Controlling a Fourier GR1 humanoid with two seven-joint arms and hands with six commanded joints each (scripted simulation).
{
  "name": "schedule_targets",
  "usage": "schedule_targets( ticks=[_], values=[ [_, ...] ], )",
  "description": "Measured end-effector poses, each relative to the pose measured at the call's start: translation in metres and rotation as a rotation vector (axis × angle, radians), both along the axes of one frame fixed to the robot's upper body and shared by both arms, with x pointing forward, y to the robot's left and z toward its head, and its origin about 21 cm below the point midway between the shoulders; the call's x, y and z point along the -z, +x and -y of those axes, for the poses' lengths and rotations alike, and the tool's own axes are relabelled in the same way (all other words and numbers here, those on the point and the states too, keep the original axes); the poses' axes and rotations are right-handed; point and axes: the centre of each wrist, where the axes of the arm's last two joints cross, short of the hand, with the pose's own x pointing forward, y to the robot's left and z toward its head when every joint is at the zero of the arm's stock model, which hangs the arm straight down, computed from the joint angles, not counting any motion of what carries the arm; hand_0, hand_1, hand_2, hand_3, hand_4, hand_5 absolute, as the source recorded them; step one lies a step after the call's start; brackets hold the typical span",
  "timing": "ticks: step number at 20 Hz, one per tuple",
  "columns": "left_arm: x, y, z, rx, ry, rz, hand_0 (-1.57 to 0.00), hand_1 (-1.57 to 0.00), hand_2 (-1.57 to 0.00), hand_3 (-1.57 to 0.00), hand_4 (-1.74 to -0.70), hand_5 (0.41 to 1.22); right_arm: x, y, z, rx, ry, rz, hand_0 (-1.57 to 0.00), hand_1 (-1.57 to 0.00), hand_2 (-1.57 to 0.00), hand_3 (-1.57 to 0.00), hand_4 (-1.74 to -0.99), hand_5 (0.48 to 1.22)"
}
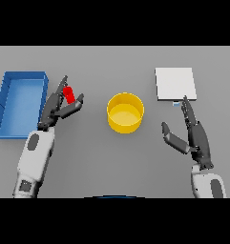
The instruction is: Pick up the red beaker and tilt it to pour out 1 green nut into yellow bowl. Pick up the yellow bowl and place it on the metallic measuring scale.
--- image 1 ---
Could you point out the red beaker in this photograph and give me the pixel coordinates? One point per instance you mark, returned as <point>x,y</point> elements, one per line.
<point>69,94</point>

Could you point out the yellow bowl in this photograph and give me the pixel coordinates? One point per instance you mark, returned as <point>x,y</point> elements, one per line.
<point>125,114</point>

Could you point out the pale square measuring scale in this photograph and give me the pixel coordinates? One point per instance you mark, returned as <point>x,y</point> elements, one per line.
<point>175,83</point>

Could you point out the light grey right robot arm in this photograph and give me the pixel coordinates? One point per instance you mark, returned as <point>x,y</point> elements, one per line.
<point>206,184</point>

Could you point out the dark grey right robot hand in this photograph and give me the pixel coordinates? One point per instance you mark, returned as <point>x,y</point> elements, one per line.
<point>196,136</point>

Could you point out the blue tray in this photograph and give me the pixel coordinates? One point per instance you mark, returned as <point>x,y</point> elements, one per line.
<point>21,101</point>

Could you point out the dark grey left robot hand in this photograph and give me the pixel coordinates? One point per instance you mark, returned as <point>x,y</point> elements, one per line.
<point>52,109</point>

